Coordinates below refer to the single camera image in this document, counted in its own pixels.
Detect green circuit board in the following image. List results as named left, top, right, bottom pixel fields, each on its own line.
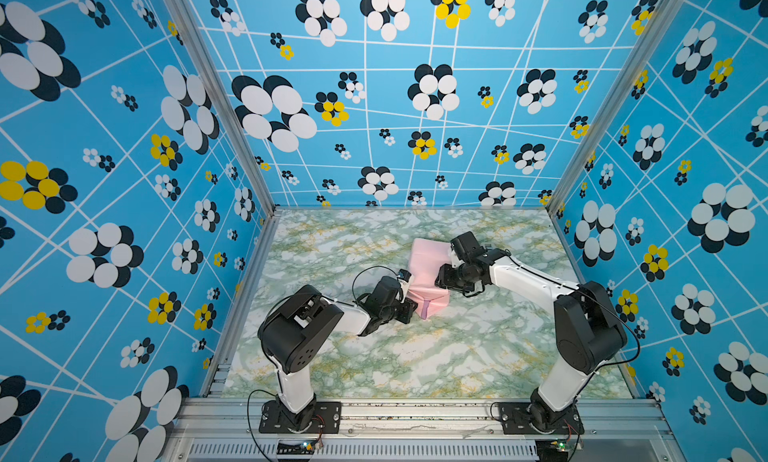
left=276, top=441, right=322, bottom=456
left=536, top=440, right=570, bottom=462

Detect left green circuit board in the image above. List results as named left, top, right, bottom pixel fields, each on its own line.
left=276, top=441, right=322, bottom=456

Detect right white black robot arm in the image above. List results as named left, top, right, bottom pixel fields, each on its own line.
left=435, top=232, right=628, bottom=433

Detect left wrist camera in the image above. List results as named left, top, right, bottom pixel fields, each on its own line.
left=397, top=269, right=412, bottom=283

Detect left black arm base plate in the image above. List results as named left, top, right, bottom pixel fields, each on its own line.
left=258, top=400, right=342, bottom=434

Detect aluminium front rail frame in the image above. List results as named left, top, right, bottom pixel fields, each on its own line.
left=161, top=398, right=684, bottom=461

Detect purple wrapping paper sheet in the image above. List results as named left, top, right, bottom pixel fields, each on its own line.
left=407, top=238, right=451, bottom=320

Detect right green circuit board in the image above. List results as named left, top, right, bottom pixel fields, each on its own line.
left=536, top=440, right=570, bottom=462

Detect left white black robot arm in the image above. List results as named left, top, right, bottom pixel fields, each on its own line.
left=258, top=269, right=417, bottom=430

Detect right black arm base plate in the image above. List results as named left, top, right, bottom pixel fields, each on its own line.
left=491, top=402, right=585, bottom=437

